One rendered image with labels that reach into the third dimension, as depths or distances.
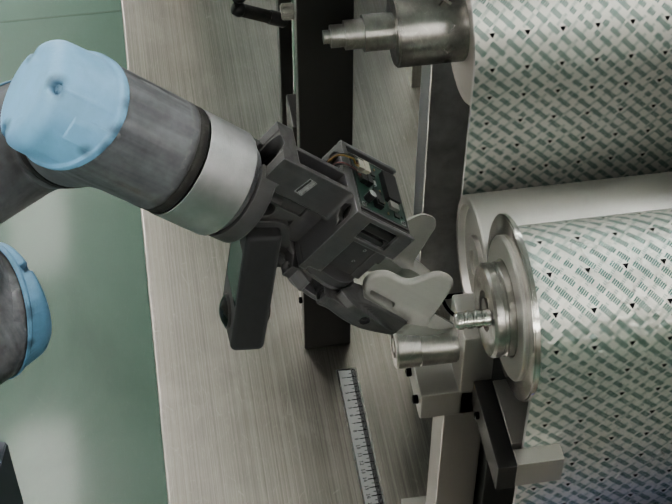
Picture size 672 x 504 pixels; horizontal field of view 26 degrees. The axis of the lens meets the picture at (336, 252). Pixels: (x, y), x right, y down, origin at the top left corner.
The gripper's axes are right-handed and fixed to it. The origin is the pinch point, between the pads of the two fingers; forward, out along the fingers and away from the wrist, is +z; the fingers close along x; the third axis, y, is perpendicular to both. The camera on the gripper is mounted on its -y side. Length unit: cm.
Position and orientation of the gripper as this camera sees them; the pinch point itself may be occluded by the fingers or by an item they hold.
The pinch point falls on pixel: (425, 305)
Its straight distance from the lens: 108.6
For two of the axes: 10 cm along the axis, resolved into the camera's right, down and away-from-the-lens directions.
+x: -1.6, -7.2, 6.8
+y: 6.4, -6.0, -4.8
